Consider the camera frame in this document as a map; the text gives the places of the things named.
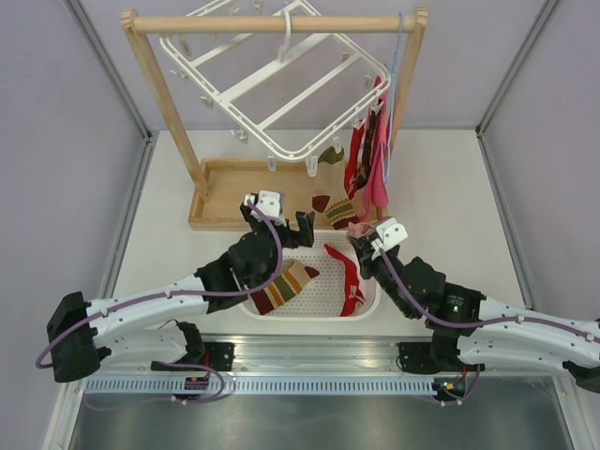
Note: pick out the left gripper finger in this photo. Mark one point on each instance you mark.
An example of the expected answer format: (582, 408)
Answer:
(304, 236)
(246, 208)

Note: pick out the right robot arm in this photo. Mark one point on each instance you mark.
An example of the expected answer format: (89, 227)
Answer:
(472, 329)

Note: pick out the pink sock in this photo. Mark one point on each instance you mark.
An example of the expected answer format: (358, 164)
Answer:
(359, 230)

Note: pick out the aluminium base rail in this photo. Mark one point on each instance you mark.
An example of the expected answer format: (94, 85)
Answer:
(268, 354)

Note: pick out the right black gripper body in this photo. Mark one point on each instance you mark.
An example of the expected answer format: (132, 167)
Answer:
(377, 268)

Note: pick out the brown yellow diamond sock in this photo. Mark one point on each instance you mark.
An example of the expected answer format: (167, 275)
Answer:
(365, 165)

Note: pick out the red bear sock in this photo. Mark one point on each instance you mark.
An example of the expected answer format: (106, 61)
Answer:
(354, 299)

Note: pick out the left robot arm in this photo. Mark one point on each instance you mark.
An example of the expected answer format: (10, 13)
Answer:
(84, 335)

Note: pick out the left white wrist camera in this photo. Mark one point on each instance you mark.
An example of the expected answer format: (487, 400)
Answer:
(269, 202)

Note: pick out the beige striped sock maroon toe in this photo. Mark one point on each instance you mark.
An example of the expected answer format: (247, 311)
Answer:
(292, 280)

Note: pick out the white clip drying hanger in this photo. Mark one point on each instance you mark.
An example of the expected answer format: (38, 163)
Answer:
(293, 93)

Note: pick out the light blue wire hanger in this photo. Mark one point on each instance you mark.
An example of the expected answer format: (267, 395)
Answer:
(392, 92)

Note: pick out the wooden clothes rack frame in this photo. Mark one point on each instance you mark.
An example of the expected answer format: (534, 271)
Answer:
(221, 183)

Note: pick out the red sock white pattern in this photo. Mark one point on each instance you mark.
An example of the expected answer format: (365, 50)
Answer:
(351, 170)

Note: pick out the white perforated plastic basket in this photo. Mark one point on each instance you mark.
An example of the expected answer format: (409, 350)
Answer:
(324, 297)

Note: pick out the white slotted cable duct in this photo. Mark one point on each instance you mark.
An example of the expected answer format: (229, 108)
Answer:
(249, 385)

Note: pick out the pink towel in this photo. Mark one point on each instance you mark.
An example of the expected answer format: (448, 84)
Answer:
(375, 193)

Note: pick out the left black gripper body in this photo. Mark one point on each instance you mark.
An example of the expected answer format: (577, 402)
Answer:
(290, 238)

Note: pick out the beige striped sock olive toe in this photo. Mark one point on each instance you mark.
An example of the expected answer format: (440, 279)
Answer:
(329, 196)

